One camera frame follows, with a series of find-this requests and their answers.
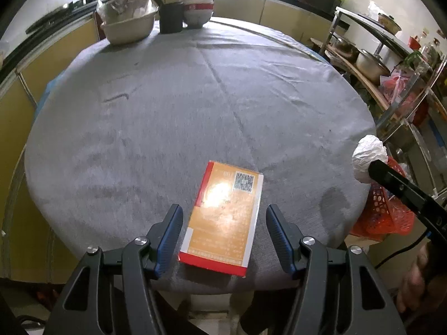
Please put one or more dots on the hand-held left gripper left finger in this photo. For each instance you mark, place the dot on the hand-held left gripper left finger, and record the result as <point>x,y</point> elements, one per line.
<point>171,237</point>

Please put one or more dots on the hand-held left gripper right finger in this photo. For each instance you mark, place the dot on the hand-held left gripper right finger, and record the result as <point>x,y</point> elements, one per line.
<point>279,237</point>

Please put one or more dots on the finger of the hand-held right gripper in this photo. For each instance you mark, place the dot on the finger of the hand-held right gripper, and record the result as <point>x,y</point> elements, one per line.
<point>401,188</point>

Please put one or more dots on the red plastic basket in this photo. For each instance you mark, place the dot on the red plastic basket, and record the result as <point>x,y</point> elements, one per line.
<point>380,213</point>

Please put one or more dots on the white tissue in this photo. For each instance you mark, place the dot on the white tissue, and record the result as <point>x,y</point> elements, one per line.
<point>368,157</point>

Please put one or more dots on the orange red carton box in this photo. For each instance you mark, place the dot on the orange red carton box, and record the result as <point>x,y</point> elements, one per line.
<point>220,220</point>

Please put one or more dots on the person's right hand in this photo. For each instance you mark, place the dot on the person's right hand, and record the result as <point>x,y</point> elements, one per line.
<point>415,279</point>

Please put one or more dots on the pink plastic bag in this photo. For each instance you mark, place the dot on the pink plastic bag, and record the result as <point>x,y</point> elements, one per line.
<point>401,89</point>

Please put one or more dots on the grey tablecloth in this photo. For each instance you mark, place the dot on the grey tablecloth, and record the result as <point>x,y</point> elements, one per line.
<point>195,129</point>

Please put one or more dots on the metal shelf rack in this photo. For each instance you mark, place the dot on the metal shelf rack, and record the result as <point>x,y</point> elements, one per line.
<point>394,76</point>

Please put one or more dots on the steel pot with lid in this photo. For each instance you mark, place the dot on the steel pot with lid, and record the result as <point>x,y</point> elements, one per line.
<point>372,64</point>

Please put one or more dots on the small steel pot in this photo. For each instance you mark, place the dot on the small steel pot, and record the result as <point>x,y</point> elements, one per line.
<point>344,47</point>

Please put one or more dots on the enamel pot with lid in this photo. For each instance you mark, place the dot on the enamel pot with lid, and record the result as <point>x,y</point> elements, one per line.
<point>389,22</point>

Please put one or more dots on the black chopstick cup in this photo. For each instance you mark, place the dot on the black chopstick cup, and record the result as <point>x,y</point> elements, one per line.
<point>171,17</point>

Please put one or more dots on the steel bowl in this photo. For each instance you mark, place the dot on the steel bowl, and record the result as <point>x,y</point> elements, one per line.
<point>127,21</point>

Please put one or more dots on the stacked red white bowls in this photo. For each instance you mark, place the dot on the stacked red white bowls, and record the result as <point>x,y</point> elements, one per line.
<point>198,10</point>

